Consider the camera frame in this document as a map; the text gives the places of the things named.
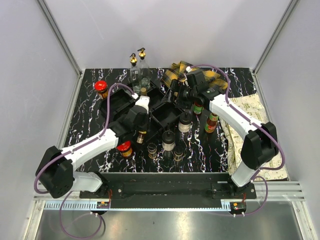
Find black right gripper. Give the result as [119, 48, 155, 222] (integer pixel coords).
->
[161, 79, 197, 110]

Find yellow label bottle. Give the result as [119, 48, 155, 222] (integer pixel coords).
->
[140, 87, 147, 96]

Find black compartment organizer tray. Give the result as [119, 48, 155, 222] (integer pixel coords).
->
[99, 86, 183, 150]

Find clear oil bottle gold spout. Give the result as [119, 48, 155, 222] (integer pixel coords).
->
[138, 47, 151, 90]

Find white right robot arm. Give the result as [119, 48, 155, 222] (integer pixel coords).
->
[167, 69, 280, 199]

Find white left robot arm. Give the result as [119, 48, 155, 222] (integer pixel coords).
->
[33, 105, 149, 199]

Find yellow plaid cloth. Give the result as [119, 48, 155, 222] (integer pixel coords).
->
[161, 61, 228, 90]

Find red sauce bottle yellow cap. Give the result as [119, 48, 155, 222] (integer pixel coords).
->
[192, 101, 204, 115]

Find black top grinder back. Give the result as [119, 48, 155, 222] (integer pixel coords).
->
[178, 112, 192, 133]

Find black grinder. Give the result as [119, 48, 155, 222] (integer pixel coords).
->
[178, 112, 192, 133]
[162, 130, 175, 151]

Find red lid jar front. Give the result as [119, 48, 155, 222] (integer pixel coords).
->
[116, 141, 133, 159]

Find red lid jar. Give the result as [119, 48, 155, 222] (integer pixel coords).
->
[116, 141, 133, 159]
[94, 80, 109, 100]

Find small glass jar left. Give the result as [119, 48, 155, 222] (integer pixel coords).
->
[147, 142, 157, 159]

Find small glass jar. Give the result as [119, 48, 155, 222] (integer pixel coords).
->
[147, 142, 157, 159]
[173, 145, 184, 162]

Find black top grinder front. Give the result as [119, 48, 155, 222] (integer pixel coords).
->
[162, 130, 175, 151]

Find red lid jar back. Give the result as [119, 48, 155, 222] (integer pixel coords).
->
[94, 80, 109, 100]

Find red sauce bottle front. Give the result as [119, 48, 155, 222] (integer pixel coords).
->
[204, 113, 219, 134]

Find small glass jar right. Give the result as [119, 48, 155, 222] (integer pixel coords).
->
[173, 145, 184, 162]

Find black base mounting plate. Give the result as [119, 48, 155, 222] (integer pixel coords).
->
[74, 171, 257, 210]

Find cream printed cloth bag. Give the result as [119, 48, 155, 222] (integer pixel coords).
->
[218, 93, 288, 186]

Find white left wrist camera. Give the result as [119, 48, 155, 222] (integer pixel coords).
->
[131, 93, 150, 113]

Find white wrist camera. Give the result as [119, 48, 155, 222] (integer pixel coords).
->
[185, 66, 193, 73]
[131, 93, 150, 113]

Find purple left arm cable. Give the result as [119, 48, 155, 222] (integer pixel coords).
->
[33, 83, 140, 238]

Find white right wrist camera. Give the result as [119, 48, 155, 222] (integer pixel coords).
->
[185, 66, 193, 73]

